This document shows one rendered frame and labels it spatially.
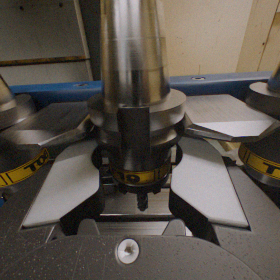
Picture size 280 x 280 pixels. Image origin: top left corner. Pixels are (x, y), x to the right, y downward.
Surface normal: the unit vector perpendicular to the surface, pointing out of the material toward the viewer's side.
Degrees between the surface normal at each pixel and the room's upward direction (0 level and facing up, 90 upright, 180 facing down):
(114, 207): 0
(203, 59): 90
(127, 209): 0
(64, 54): 89
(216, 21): 90
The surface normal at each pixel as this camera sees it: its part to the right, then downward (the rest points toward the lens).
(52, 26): -0.03, 0.51
